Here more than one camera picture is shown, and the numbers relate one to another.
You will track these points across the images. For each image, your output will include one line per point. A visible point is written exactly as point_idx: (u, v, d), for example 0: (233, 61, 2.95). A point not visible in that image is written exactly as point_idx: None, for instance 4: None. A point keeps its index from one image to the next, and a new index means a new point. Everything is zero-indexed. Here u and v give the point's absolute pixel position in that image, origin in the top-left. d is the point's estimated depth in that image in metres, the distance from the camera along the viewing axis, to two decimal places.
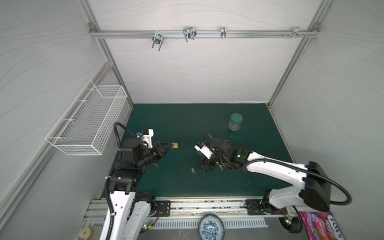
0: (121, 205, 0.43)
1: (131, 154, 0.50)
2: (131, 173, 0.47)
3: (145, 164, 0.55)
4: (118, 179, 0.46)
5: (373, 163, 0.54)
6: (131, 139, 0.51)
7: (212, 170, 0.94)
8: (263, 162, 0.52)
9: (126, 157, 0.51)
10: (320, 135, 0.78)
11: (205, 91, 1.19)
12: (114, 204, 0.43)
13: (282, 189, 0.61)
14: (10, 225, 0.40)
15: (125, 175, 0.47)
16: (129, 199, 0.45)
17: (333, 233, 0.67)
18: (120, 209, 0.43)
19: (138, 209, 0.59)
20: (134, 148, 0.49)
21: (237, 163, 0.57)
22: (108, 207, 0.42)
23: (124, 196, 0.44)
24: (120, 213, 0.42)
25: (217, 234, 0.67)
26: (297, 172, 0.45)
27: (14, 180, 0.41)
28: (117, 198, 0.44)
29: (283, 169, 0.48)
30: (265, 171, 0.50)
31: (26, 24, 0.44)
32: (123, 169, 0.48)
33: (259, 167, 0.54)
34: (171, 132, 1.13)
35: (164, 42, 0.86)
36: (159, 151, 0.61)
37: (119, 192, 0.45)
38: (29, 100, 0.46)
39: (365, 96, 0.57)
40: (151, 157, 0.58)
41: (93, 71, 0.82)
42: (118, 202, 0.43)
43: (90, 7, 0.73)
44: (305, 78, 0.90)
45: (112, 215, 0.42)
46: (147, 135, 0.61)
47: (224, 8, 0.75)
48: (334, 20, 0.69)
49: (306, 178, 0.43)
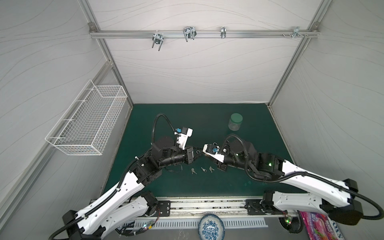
0: (127, 188, 0.45)
1: (159, 152, 0.49)
2: (151, 168, 0.49)
3: (170, 163, 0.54)
4: (140, 166, 0.49)
5: (373, 162, 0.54)
6: (165, 138, 0.50)
7: (212, 170, 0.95)
8: (301, 175, 0.44)
9: (154, 152, 0.50)
10: (320, 135, 0.78)
11: (206, 91, 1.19)
12: (124, 182, 0.46)
13: (291, 195, 0.59)
14: (11, 225, 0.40)
15: (147, 167, 0.49)
16: (135, 187, 0.48)
17: (333, 233, 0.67)
18: (123, 190, 0.45)
19: (136, 203, 0.60)
20: (163, 148, 0.49)
21: (267, 173, 0.46)
22: (118, 182, 0.46)
23: (135, 184, 0.46)
24: (120, 193, 0.45)
25: (217, 234, 0.67)
26: (339, 191, 0.41)
27: (14, 180, 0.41)
28: (128, 179, 0.47)
29: (326, 187, 0.42)
30: (299, 184, 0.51)
31: (25, 24, 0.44)
32: (148, 160, 0.51)
33: (298, 181, 0.46)
34: (170, 132, 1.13)
35: (164, 43, 0.87)
36: (189, 157, 0.56)
37: (134, 177, 0.47)
38: (29, 100, 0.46)
39: (364, 96, 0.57)
40: (178, 159, 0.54)
41: (93, 70, 0.81)
42: (127, 183, 0.46)
43: (90, 7, 0.73)
44: (305, 78, 0.90)
45: (116, 190, 0.45)
46: (184, 134, 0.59)
47: (224, 8, 0.75)
48: (334, 20, 0.69)
49: (350, 200, 0.40)
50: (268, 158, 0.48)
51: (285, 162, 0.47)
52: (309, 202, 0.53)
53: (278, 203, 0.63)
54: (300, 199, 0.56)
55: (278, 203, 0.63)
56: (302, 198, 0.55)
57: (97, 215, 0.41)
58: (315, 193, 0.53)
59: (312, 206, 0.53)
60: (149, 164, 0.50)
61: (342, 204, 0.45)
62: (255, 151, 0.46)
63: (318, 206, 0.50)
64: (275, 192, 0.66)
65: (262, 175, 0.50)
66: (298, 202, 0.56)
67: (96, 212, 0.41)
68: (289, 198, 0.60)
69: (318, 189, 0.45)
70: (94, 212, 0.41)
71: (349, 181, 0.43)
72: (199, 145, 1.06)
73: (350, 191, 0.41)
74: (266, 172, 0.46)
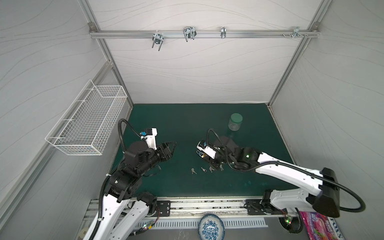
0: (110, 212, 0.42)
1: (135, 158, 0.46)
2: (128, 179, 0.45)
3: (149, 167, 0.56)
4: (115, 182, 0.45)
5: (373, 162, 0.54)
6: (138, 142, 0.48)
7: (212, 170, 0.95)
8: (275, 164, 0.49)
9: (128, 161, 0.48)
10: (320, 135, 0.78)
11: (206, 91, 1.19)
12: (105, 208, 0.42)
13: (285, 192, 0.60)
14: (9, 226, 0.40)
15: (123, 179, 0.45)
16: (119, 207, 0.43)
17: (333, 233, 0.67)
18: (107, 215, 0.41)
19: (134, 210, 0.59)
20: (138, 153, 0.46)
21: (245, 164, 0.53)
22: (97, 211, 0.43)
23: (116, 204, 0.42)
24: (105, 221, 0.41)
25: (217, 234, 0.67)
26: (313, 178, 0.43)
27: (14, 180, 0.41)
28: (109, 203, 0.43)
29: (299, 175, 0.45)
30: (276, 173, 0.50)
31: (25, 24, 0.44)
32: (123, 172, 0.46)
33: (271, 170, 0.50)
34: (170, 132, 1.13)
35: (164, 43, 0.87)
36: (165, 153, 0.58)
37: (112, 197, 0.43)
38: (29, 99, 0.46)
39: (364, 96, 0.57)
40: (154, 160, 0.55)
41: (93, 70, 0.81)
42: (108, 208, 0.42)
43: (90, 7, 0.73)
44: (305, 78, 0.90)
45: (99, 220, 0.41)
46: (150, 135, 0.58)
47: (223, 8, 0.75)
48: (334, 20, 0.69)
49: (322, 186, 0.42)
50: (247, 150, 0.55)
51: (262, 153, 0.52)
52: (298, 196, 0.53)
53: (273, 200, 0.64)
54: (291, 193, 0.57)
55: (275, 201, 0.63)
56: (293, 193, 0.56)
57: None
58: (291, 182, 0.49)
59: (300, 200, 0.53)
60: (126, 176, 0.45)
61: (316, 192, 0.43)
62: (235, 145, 0.55)
63: (304, 200, 0.51)
64: (273, 190, 0.67)
65: (241, 166, 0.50)
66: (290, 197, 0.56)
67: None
68: (282, 194, 0.61)
69: (291, 177, 0.48)
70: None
71: (330, 171, 0.43)
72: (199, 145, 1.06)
73: (322, 177, 0.43)
74: (244, 163, 0.52)
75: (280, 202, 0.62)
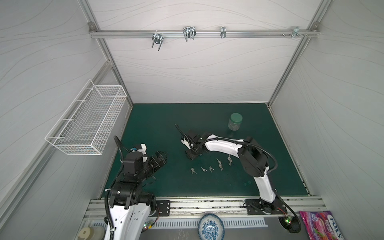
0: (121, 221, 0.44)
1: (134, 164, 0.51)
2: (130, 186, 0.48)
3: (145, 176, 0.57)
4: (118, 193, 0.47)
5: (373, 162, 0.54)
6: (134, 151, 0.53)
7: (212, 170, 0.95)
8: (216, 140, 0.64)
9: (128, 169, 0.52)
10: (320, 135, 0.78)
11: (205, 91, 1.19)
12: (115, 218, 0.44)
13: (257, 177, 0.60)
14: (9, 226, 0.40)
15: (125, 188, 0.47)
16: (128, 213, 0.45)
17: (333, 233, 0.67)
18: (119, 224, 0.44)
19: (138, 213, 0.60)
20: (136, 159, 0.51)
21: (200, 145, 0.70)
22: (109, 222, 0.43)
23: (124, 211, 0.45)
24: (119, 230, 0.43)
25: (217, 234, 0.67)
26: (236, 144, 0.56)
27: (14, 180, 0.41)
28: (118, 213, 0.45)
29: (228, 143, 0.59)
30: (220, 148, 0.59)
31: (26, 25, 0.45)
32: (123, 183, 0.48)
33: (213, 145, 0.66)
34: (170, 132, 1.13)
35: (164, 42, 0.86)
36: (159, 161, 0.63)
37: (119, 206, 0.45)
38: (29, 100, 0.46)
39: (364, 96, 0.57)
40: (149, 170, 0.59)
41: (93, 70, 0.81)
42: (118, 217, 0.44)
43: (90, 7, 0.73)
44: (305, 78, 0.90)
45: (112, 231, 0.43)
46: (141, 150, 0.54)
47: (223, 8, 0.75)
48: (334, 20, 0.69)
49: (240, 148, 0.55)
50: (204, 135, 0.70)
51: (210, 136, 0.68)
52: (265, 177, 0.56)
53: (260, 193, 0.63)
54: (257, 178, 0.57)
55: (262, 194, 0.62)
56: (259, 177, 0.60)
57: None
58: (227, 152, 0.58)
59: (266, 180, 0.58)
60: (127, 184, 0.48)
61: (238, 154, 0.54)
62: (195, 134, 0.75)
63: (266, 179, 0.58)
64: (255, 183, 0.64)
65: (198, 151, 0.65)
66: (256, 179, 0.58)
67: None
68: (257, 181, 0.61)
69: (223, 147, 0.63)
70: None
71: (253, 139, 0.55)
72: None
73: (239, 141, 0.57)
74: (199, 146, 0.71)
75: (263, 193, 0.66)
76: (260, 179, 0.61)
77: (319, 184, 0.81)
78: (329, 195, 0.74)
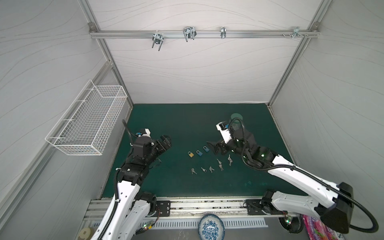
0: (126, 194, 0.46)
1: (143, 147, 0.53)
2: (138, 167, 0.51)
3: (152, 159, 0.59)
4: (127, 171, 0.50)
5: (373, 162, 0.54)
6: (143, 137, 0.55)
7: (212, 170, 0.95)
8: (290, 169, 0.48)
9: (136, 152, 0.54)
10: (320, 135, 0.78)
11: (206, 91, 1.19)
12: (120, 192, 0.46)
13: (291, 196, 0.58)
14: (9, 226, 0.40)
15: (133, 168, 0.51)
16: (134, 189, 0.48)
17: (333, 233, 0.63)
18: (124, 197, 0.46)
19: (138, 207, 0.59)
20: (145, 143, 0.54)
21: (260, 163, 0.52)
22: (114, 193, 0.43)
23: (131, 187, 0.47)
24: (122, 203, 0.45)
25: (217, 234, 0.67)
26: (327, 189, 0.42)
27: (14, 180, 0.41)
28: (124, 188, 0.47)
29: (313, 183, 0.44)
30: (289, 179, 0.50)
31: (25, 25, 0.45)
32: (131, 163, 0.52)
33: (284, 173, 0.50)
34: (170, 132, 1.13)
35: (164, 43, 0.87)
36: (163, 145, 0.67)
37: (126, 182, 0.48)
38: (30, 100, 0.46)
39: (364, 97, 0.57)
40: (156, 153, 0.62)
41: (93, 71, 0.82)
42: (124, 191, 0.46)
43: (90, 7, 0.73)
44: (305, 78, 0.90)
45: (116, 201, 0.45)
46: (145, 134, 0.57)
47: (224, 8, 0.75)
48: (334, 19, 0.70)
49: (335, 199, 0.41)
50: (263, 149, 0.54)
51: (277, 156, 0.51)
52: (306, 203, 0.52)
53: (276, 201, 0.63)
54: (298, 199, 0.55)
55: (280, 204, 0.62)
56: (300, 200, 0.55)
57: (111, 232, 0.40)
58: (303, 189, 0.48)
59: (306, 207, 0.52)
60: (135, 165, 0.51)
61: (325, 202, 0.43)
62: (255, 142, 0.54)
63: (313, 209, 0.50)
64: (276, 191, 0.67)
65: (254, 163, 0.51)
66: (294, 200, 0.56)
67: (109, 229, 0.41)
68: (288, 198, 0.59)
69: (305, 184, 0.47)
70: (106, 231, 0.40)
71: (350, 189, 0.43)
72: (199, 145, 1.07)
73: (338, 190, 0.42)
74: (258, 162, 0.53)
75: (283, 206, 0.62)
76: (299, 203, 0.54)
77: None
78: None
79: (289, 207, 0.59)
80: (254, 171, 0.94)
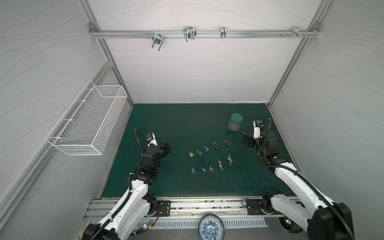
0: (138, 189, 0.53)
1: (152, 157, 0.61)
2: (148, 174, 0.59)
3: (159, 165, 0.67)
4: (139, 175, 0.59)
5: (373, 162, 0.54)
6: (152, 146, 0.63)
7: (212, 170, 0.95)
8: (293, 173, 0.52)
9: (146, 161, 0.63)
10: (320, 135, 0.78)
11: (206, 91, 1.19)
12: (133, 187, 0.54)
13: (292, 202, 0.57)
14: (9, 226, 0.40)
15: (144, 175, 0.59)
16: (144, 188, 0.56)
17: None
18: (136, 191, 0.52)
19: (138, 206, 0.59)
20: (154, 153, 0.61)
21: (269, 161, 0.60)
22: (129, 186, 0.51)
23: (142, 184, 0.55)
24: (134, 195, 0.51)
25: (217, 234, 0.67)
26: (319, 199, 0.43)
27: (14, 180, 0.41)
28: (136, 185, 0.55)
29: (308, 190, 0.46)
30: (289, 182, 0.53)
31: (25, 25, 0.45)
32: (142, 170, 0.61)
33: (286, 175, 0.55)
34: (170, 132, 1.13)
35: (164, 43, 0.87)
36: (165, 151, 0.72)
37: (139, 180, 0.56)
38: (30, 100, 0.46)
39: (364, 97, 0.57)
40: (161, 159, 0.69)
41: (93, 70, 0.81)
42: (136, 187, 0.54)
43: (90, 7, 0.73)
44: (305, 79, 0.90)
45: (130, 192, 0.52)
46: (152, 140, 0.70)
47: (224, 8, 0.75)
48: (334, 20, 0.69)
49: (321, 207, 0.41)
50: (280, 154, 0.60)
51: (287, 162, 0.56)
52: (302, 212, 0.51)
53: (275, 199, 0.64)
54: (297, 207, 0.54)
55: (278, 204, 0.63)
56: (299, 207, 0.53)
57: (122, 215, 0.45)
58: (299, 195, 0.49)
59: (300, 216, 0.51)
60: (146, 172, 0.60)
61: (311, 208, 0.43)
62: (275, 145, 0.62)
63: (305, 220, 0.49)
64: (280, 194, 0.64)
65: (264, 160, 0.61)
66: (292, 206, 0.55)
67: (120, 213, 0.45)
68: (289, 202, 0.57)
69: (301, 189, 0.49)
70: (118, 213, 0.45)
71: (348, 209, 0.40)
72: (199, 145, 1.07)
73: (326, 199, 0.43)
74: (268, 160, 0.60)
75: (280, 207, 0.62)
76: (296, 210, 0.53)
77: (319, 185, 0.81)
78: (329, 195, 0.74)
79: (284, 209, 0.60)
80: (254, 171, 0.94)
